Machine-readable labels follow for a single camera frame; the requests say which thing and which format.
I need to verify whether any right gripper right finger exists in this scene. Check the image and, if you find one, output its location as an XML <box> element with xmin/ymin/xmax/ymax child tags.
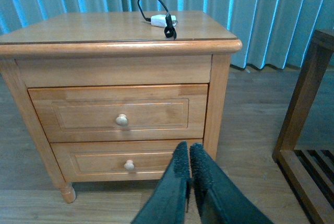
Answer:
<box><xmin>190</xmin><ymin>144</ymin><xmax>272</xmax><ymax>223</ymax></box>

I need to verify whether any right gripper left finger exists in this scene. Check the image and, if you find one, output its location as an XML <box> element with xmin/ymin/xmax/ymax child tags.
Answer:
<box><xmin>132</xmin><ymin>141</ymin><xmax>190</xmax><ymax>223</ymax></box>

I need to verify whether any round drawer knob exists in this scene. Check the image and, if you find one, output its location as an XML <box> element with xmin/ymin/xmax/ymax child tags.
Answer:
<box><xmin>115</xmin><ymin>114</ymin><xmax>128</xmax><ymax>126</ymax></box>
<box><xmin>124</xmin><ymin>160</ymin><xmax>135</xmax><ymax>171</ymax></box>

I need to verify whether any wooden drawer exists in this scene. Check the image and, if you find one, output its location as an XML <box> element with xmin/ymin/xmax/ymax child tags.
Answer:
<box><xmin>29</xmin><ymin>84</ymin><xmax>208</xmax><ymax>143</ymax></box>
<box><xmin>50</xmin><ymin>138</ymin><xmax>181</xmax><ymax>182</ymax></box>

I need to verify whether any wooden nightstand cabinet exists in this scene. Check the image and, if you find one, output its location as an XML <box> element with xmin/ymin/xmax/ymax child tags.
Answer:
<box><xmin>1</xmin><ymin>11</ymin><xmax>242</xmax><ymax>203</ymax></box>

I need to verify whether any white usb charger plug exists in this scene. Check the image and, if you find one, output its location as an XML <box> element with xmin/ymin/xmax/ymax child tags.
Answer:
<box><xmin>150</xmin><ymin>14</ymin><xmax>178</xmax><ymax>28</ymax></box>

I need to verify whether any light blue-grey curtain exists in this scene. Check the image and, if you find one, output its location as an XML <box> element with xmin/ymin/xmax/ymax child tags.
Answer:
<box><xmin>1</xmin><ymin>0</ymin><xmax>333</xmax><ymax>68</ymax></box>

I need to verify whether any dark wooden furniture frame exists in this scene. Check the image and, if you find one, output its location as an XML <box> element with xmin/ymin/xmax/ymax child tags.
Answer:
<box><xmin>272</xmin><ymin>29</ymin><xmax>333</xmax><ymax>223</ymax></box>

